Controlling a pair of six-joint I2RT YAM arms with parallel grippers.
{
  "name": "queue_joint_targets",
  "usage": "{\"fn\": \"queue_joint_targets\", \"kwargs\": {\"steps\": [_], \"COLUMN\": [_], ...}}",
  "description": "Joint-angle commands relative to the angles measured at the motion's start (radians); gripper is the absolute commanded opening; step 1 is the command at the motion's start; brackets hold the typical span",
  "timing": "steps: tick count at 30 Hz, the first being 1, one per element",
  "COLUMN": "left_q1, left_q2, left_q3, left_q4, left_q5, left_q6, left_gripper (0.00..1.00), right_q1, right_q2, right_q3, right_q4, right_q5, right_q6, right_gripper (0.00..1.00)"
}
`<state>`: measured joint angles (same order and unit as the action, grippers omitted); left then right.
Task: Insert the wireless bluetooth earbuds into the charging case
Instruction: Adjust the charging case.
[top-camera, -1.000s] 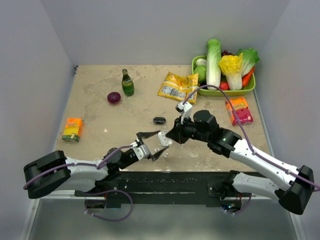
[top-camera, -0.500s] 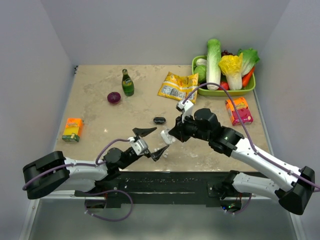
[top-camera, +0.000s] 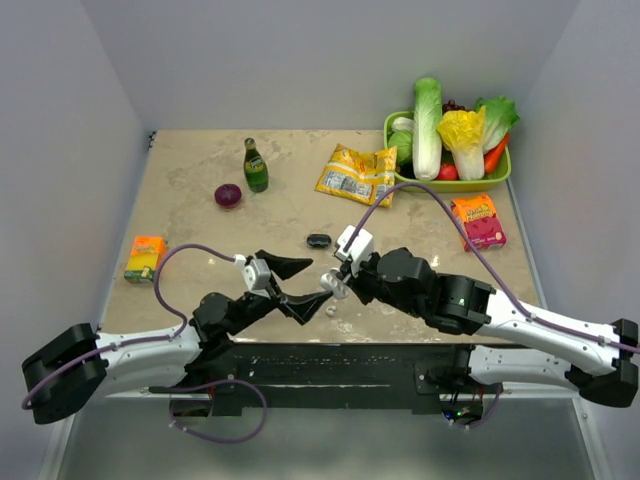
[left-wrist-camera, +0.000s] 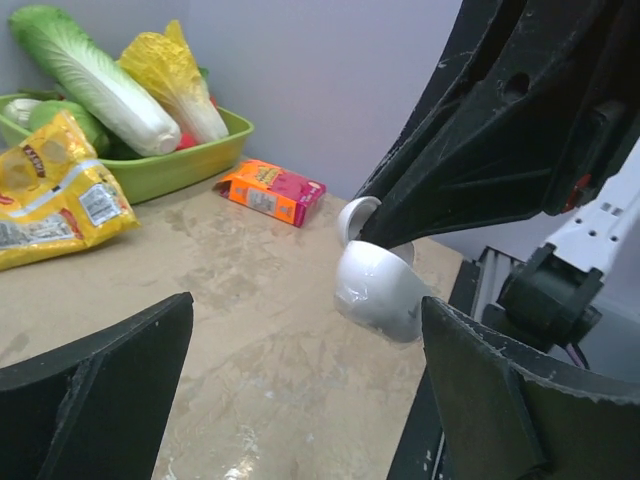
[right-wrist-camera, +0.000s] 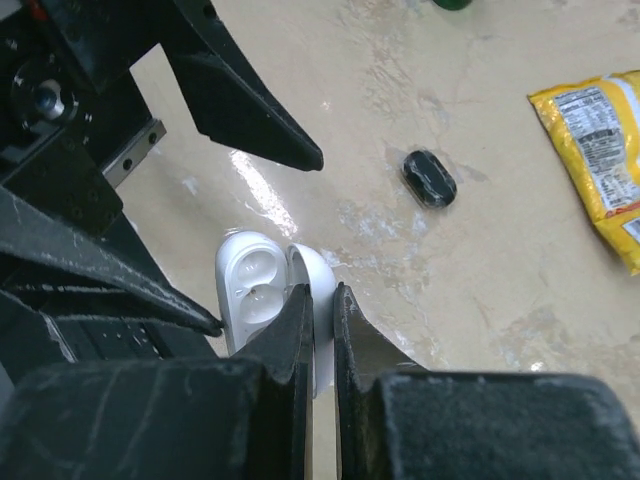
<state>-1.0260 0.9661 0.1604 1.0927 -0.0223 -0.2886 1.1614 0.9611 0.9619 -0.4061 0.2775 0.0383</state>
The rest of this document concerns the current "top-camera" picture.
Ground green plastic basket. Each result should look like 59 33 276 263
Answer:
383 111 512 193

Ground round green cabbage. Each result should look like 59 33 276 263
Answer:
387 130 413 166

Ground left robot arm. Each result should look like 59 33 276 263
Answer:
21 250 346 425

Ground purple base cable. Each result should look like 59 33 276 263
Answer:
168 377 270 444
447 384 503 431

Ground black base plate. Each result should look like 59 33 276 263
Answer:
150 342 499 415

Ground napa cabbage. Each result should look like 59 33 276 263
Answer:
412 77 442 181

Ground orange carrot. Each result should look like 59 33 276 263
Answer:
484 133 510 175

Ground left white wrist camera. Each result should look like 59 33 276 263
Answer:
233 254 271 298

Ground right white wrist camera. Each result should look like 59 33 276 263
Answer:
334 225 374 277

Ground green lettuce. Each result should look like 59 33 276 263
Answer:
475 96 520 153

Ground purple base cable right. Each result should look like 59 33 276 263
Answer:
447 384 503 431

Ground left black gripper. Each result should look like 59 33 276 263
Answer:
226 251 332 336

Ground purple red onion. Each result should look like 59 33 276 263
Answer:
214 183 242 209

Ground white earbud charging case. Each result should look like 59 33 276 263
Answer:
320 268 348 300

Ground black earbud charging case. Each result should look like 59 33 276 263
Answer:
306 233 332 249

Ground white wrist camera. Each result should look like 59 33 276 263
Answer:
334 225 374 277
233 254 271 298

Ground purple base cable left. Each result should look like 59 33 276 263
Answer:
168 377 270 444

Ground yellow snack bag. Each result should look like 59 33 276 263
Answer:
315 143 397 206

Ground green glass bottle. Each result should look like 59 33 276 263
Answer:
243 138 269 193

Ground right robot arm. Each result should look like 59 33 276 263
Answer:
335 248 639 408

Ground pink orange snack box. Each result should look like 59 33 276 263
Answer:
450 193 507 250

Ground red tomato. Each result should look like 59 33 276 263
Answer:
436 163 459 181

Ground orange yellow juice carton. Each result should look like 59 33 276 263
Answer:
124 236 167 283

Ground yellow leaf cabbage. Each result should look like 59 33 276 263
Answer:
436 106 486 181

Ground dark red grapes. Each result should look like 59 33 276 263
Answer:
442 100 466 114

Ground white cauliflower piece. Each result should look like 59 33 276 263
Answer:
391 116 414 133

